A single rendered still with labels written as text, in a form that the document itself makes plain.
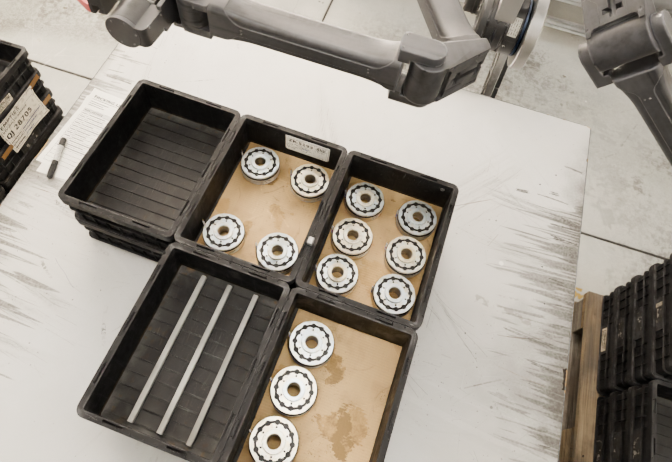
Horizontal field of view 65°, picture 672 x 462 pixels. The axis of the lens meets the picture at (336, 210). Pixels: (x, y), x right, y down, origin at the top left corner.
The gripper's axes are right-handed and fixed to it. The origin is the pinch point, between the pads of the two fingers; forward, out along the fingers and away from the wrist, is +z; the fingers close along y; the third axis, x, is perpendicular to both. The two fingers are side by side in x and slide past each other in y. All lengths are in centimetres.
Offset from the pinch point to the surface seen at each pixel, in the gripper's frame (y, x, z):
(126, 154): 62, 3, 7
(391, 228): 62, 6, -67
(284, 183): 62, 9, -36
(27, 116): 106, 27, 73
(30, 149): 119, 20, 73
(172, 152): 62, 8, -4
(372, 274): 62, -8, -66
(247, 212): 62, -3, -30
